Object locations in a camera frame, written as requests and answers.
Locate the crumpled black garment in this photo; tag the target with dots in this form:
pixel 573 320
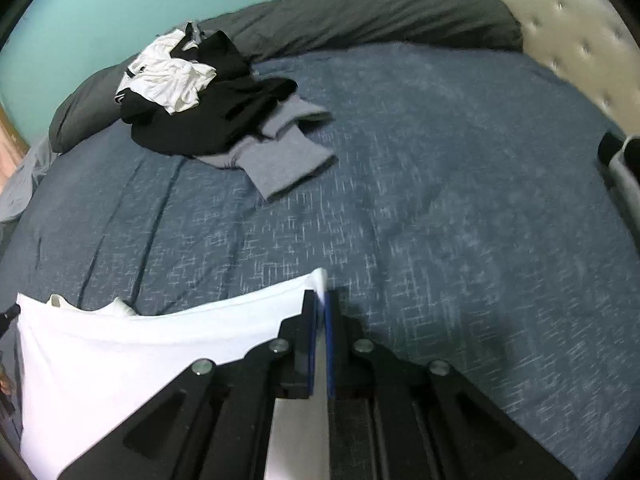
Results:
pixel 200 125

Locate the blue patterned bedspread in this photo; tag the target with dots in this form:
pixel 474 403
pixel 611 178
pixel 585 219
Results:
pixel 450 210

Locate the wooden window frame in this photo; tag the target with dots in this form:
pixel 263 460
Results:
pixel 12 125

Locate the light grey bed sheet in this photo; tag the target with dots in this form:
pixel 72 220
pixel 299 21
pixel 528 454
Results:
pixel 25 185

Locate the crumpled grey garment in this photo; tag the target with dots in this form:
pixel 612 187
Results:
pixel 285 160

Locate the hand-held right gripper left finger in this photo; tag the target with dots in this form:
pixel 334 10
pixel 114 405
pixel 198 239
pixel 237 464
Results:
pixel 311 355

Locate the cream tufted headboard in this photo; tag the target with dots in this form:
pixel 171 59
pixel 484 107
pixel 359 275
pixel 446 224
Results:
pixel 575 25

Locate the person's left hand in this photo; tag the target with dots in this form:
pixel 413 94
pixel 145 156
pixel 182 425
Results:
pixel 5 382

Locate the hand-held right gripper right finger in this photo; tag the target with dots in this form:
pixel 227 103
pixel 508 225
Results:
pixel 331 355

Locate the white long-sleeve shirt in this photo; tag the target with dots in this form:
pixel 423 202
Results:
pixel 125 355

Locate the white black-trimmed garment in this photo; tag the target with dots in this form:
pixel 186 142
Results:
pixel 165 80

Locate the dark grey rolled duvet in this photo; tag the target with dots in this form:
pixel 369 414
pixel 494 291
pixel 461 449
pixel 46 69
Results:
pixel 375 15

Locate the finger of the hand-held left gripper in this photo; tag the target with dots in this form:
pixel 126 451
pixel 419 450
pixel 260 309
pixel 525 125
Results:
pixel 9 316

